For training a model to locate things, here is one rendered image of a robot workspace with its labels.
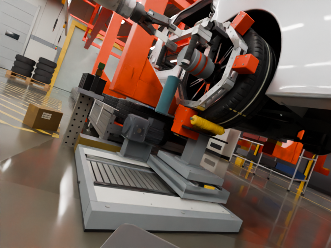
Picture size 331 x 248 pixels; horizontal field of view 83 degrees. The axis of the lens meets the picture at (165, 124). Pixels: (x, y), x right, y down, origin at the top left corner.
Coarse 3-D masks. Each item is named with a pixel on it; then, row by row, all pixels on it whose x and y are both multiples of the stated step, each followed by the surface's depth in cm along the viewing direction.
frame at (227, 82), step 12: (228, 24) 108; (240, 36) 103; (240, 48) 96; (180, 72) 140; (228, 72) 97; (180, 84) 141; (216, 84) 101; (228, 84) 97; (180, 96) 130; (204, 96) 107; (216, 96) 105; (192, 108) 120; (204, 108) 111
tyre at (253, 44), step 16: (256, 32) 106; (256, 48) 97; (272, 48) 112; (272, 64) 103; (240, 80) 99; (256, 80) 98; (224, 96) 105; (240, 96) 99; (208, 112) 112; (224, 112) 107; (256, 112) 110; (224, 128) 125
